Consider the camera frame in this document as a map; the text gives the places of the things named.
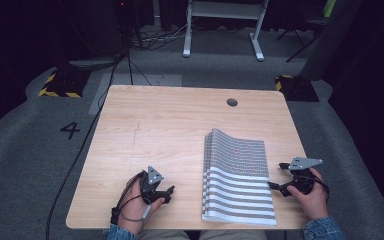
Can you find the person's right hand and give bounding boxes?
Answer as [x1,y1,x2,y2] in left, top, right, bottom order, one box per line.
[286,168,330,221]

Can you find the dark grey slanted column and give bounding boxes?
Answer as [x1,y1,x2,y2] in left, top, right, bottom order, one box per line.
[300,0,363,81]

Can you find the black yellow striped stand base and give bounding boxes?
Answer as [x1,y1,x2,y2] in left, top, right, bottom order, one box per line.
[274,74,320,103]
[38,67,92,99]

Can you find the person's left hand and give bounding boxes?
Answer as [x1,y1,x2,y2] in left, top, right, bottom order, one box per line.
[117,172,166,235]

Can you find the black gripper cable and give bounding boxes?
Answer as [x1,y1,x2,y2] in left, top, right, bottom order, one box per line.
[308,172,331,203]
[110,170,154,226]

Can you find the black braided floor cable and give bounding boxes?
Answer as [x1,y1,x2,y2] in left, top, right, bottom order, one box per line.
[45,49,131,240]

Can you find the white desk frame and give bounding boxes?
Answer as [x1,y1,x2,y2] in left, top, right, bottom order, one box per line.
[182,0,270,62]

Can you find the tangle of floor cables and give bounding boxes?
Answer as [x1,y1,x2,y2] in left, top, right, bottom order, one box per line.
[129,18,194,52]

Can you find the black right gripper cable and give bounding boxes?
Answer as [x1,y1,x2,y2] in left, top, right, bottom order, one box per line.
[308,172,331,203]

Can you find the black folding stand legs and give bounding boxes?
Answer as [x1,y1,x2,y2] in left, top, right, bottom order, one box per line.
[276,16,331,64]

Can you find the stack of striped placemats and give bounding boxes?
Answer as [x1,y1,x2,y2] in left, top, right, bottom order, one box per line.
[201,128,278,227]

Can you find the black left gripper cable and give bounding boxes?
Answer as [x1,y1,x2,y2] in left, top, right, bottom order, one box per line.
[110,170,154,226]

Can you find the green upright object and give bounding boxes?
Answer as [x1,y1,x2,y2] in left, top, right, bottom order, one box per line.
[323,0,337,18]

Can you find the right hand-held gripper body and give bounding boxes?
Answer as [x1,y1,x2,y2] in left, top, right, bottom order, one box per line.
[288,157,324,196]

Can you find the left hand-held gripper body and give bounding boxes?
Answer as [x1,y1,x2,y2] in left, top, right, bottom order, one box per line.
[139,165,168,205]

